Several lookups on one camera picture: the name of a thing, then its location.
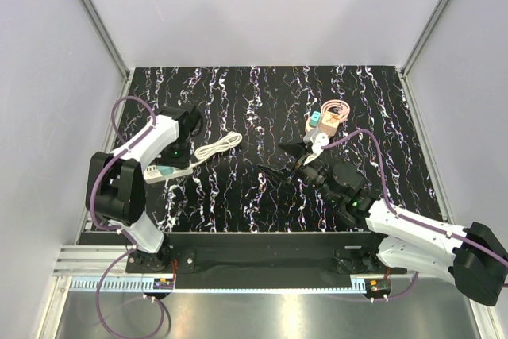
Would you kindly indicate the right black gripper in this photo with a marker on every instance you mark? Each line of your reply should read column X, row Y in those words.
column 279, row 175

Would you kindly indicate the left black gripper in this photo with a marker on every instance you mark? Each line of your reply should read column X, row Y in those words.
column 182, row 162

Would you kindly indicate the teal charger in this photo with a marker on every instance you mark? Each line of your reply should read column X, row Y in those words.
column 166, row 172

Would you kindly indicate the teal USB charger plug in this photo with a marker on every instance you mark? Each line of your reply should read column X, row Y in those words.
column 314, row 119

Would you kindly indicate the pink round power socket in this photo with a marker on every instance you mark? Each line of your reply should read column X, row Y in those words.
column 309, row 128

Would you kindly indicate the pink cube adapter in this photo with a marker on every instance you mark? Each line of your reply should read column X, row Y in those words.
column 329, row 123

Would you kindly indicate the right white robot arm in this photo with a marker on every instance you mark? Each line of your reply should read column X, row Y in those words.
column 472, row 258

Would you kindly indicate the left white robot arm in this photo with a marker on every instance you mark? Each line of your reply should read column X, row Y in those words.
column 116, row 195

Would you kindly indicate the white power strip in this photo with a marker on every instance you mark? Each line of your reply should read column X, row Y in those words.
column 152, row 175

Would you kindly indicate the black marbled mat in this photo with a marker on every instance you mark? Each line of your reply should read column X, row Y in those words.
column 267, row 106

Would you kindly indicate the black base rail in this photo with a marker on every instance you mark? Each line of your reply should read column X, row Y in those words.
column 256, row 261

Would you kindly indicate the white slotted cable duct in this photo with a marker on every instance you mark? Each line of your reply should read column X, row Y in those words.
column 122, row 284

